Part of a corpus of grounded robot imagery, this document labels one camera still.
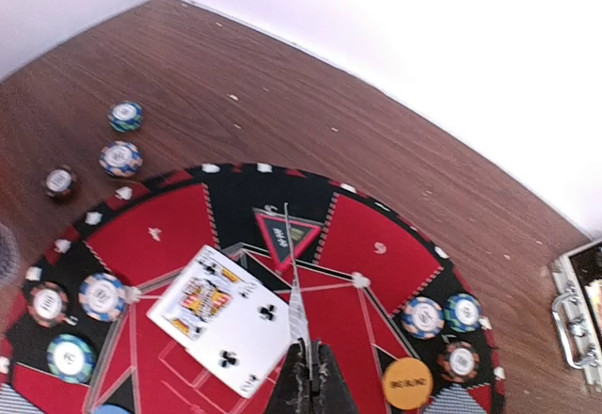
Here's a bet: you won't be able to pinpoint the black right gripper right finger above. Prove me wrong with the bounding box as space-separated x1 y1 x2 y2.
309 341 359 414

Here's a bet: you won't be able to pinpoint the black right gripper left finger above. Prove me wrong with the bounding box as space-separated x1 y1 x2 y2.
265 341 311 414

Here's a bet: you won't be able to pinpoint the orange big blind button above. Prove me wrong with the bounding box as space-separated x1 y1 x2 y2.
382 358 434 411

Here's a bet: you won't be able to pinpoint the clubs number card face-up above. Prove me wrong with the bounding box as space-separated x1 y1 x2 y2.
182 272 295 400

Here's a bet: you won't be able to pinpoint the dealt blue card seat eight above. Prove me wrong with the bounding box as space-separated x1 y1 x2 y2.
422 386 486 414

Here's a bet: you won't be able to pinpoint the green chips stack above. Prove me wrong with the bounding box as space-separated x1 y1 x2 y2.
444 293 482 333

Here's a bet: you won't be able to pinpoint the black triangular all-in marker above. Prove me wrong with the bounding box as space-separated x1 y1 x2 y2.
253 208 323 273

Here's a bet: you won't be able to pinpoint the blue small blind button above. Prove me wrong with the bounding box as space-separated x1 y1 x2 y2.
93 404 132 414

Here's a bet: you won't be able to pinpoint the blue cream chips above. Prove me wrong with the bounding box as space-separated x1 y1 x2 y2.
78 273 126 323

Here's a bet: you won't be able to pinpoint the blue cream poker chip stack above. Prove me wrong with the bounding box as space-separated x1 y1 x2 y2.
99 140 143 178

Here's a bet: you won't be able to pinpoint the red black poker chip stack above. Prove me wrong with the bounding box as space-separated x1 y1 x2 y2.
43 165 77 200

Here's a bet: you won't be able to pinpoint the green poker chip stack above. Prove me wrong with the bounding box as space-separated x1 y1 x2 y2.
108 101 143 133

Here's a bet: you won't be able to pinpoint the king of clubs card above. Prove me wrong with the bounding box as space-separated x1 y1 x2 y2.
147 245 258 349

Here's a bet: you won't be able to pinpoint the red black chips stack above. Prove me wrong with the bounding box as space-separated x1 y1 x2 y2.
436 341 480 384

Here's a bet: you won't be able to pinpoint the dealt blue card seat two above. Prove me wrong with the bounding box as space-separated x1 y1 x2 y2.
0 383 43 414

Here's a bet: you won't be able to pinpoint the round red black poker mat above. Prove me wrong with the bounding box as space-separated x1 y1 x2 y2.
1 164 505 413

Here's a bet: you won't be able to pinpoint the aluminium poker case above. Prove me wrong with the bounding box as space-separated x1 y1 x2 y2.
550 239 601 392

